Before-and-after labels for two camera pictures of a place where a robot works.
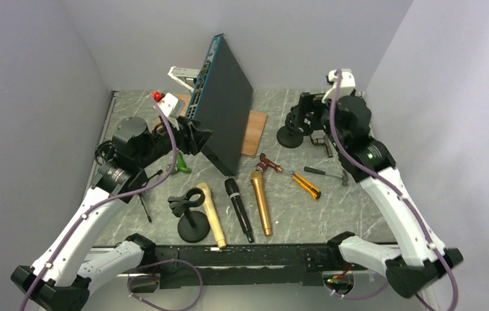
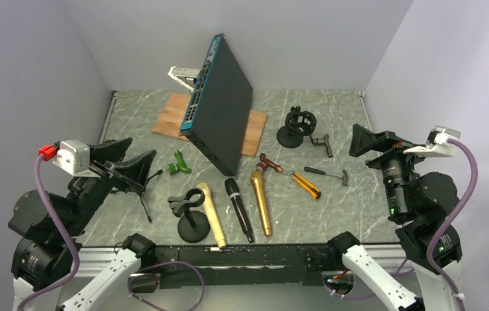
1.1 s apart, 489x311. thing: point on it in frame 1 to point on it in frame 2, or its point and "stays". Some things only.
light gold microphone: x=206 y=190 stays
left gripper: x=196 y=138 to x=135 y=170
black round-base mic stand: x=193 y=226 stays
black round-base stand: x=291 y=135 stays
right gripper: x=311 y=102 to x=363 y=138
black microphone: x=232 y=189 stays
